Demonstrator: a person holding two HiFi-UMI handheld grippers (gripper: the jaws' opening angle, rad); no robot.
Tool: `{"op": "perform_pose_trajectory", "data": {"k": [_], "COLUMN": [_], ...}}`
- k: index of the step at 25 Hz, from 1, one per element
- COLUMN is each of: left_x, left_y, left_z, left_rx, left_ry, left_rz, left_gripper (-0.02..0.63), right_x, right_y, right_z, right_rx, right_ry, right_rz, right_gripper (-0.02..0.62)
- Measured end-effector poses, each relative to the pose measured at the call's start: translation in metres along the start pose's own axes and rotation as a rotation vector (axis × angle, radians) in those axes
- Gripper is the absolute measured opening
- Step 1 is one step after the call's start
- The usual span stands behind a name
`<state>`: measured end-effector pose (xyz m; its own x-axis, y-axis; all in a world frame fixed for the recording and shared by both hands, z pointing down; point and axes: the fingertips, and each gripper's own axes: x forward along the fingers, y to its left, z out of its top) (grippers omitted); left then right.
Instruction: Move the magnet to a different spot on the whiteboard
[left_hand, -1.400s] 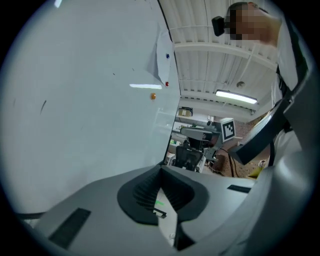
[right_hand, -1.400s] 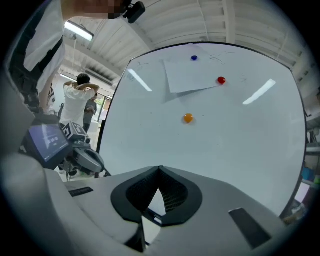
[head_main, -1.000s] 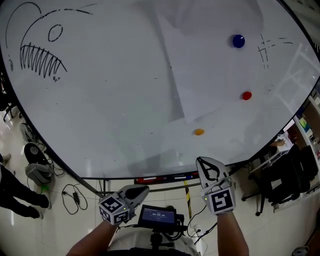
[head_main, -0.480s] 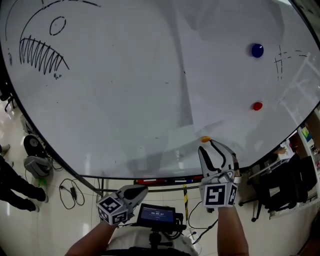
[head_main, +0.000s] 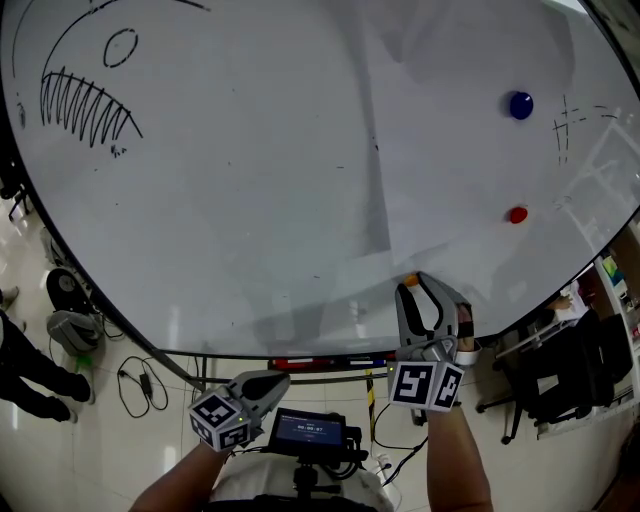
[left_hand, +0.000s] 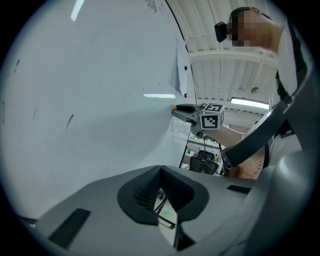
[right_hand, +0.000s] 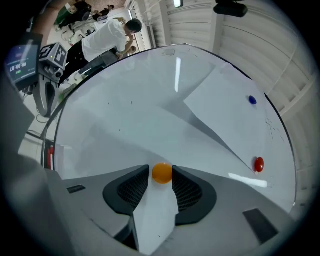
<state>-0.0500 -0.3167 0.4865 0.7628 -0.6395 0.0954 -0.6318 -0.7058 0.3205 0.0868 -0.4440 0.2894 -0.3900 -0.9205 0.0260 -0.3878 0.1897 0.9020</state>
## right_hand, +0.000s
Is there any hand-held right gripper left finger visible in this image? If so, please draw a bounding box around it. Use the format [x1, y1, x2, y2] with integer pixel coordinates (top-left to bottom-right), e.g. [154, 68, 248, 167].
[59, 164, 151, 238]

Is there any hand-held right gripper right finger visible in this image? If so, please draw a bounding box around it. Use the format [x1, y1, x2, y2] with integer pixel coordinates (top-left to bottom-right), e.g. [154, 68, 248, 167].
[153, 164, 298, 256]

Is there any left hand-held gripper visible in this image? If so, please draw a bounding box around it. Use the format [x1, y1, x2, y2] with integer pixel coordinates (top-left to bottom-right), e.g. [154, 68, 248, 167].
[33, 41, 69, 118]

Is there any red round magnet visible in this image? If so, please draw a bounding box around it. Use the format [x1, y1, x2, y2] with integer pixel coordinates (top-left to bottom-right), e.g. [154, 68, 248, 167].
[254, 156, 265, 174]

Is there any orange round magnet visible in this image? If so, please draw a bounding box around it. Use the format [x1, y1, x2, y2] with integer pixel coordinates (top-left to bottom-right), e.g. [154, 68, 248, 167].
[151, 162, 174, 185]

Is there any black framed whiteboard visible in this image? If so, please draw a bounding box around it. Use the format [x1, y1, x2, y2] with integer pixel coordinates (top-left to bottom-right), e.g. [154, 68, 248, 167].
[41, 43, 299, 252]

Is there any red whiteboard eraser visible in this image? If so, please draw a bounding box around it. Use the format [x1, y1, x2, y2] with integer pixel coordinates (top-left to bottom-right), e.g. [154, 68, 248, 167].
[46, 146, 56, 170]

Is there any black chest screen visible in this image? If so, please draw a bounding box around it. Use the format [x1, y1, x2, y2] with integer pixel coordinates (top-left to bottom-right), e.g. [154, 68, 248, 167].
[3, 32, 45, 92]

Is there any white paper sheet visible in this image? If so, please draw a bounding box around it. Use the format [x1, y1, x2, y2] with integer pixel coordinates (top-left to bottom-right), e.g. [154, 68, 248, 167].
[183, 62, 270, 174]

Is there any black head camera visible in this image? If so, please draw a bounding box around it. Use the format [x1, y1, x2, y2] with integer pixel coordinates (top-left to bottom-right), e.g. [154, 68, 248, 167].
[213, 0, 249, 19]

